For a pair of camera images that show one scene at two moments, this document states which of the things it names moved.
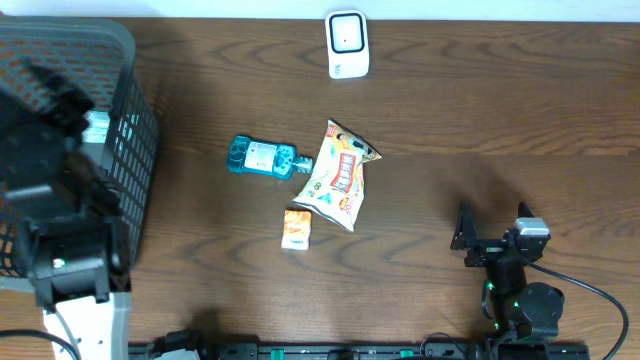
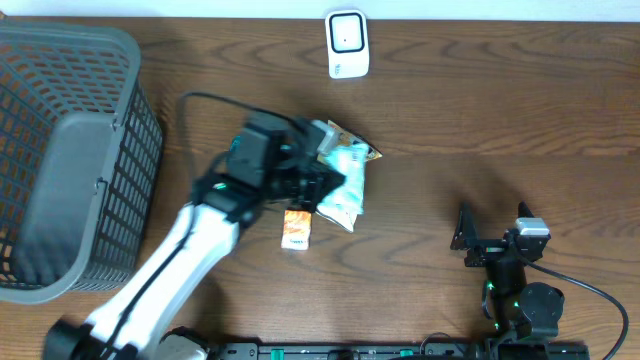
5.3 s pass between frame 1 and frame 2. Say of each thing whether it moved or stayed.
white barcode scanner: stayed
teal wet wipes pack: moved
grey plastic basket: stayed
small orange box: stayed
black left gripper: moved
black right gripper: stayed
